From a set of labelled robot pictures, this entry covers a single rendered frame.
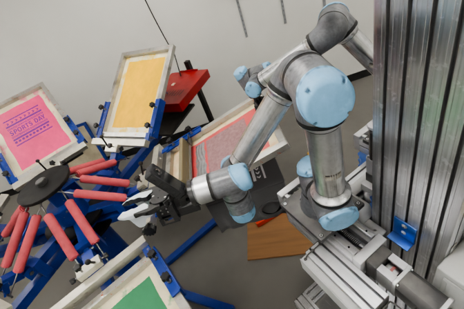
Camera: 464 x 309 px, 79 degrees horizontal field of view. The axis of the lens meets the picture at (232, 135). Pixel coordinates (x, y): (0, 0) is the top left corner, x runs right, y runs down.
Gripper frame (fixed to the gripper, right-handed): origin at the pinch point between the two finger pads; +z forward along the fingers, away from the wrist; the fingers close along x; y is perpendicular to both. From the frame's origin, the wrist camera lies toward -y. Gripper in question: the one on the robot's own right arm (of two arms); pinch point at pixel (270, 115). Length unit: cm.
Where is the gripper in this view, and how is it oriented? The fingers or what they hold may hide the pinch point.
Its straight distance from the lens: 162.6
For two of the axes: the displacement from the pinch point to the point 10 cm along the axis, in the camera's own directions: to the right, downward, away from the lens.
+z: 5.3, 6.4, 5.5
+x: 8.3, -5.1, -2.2
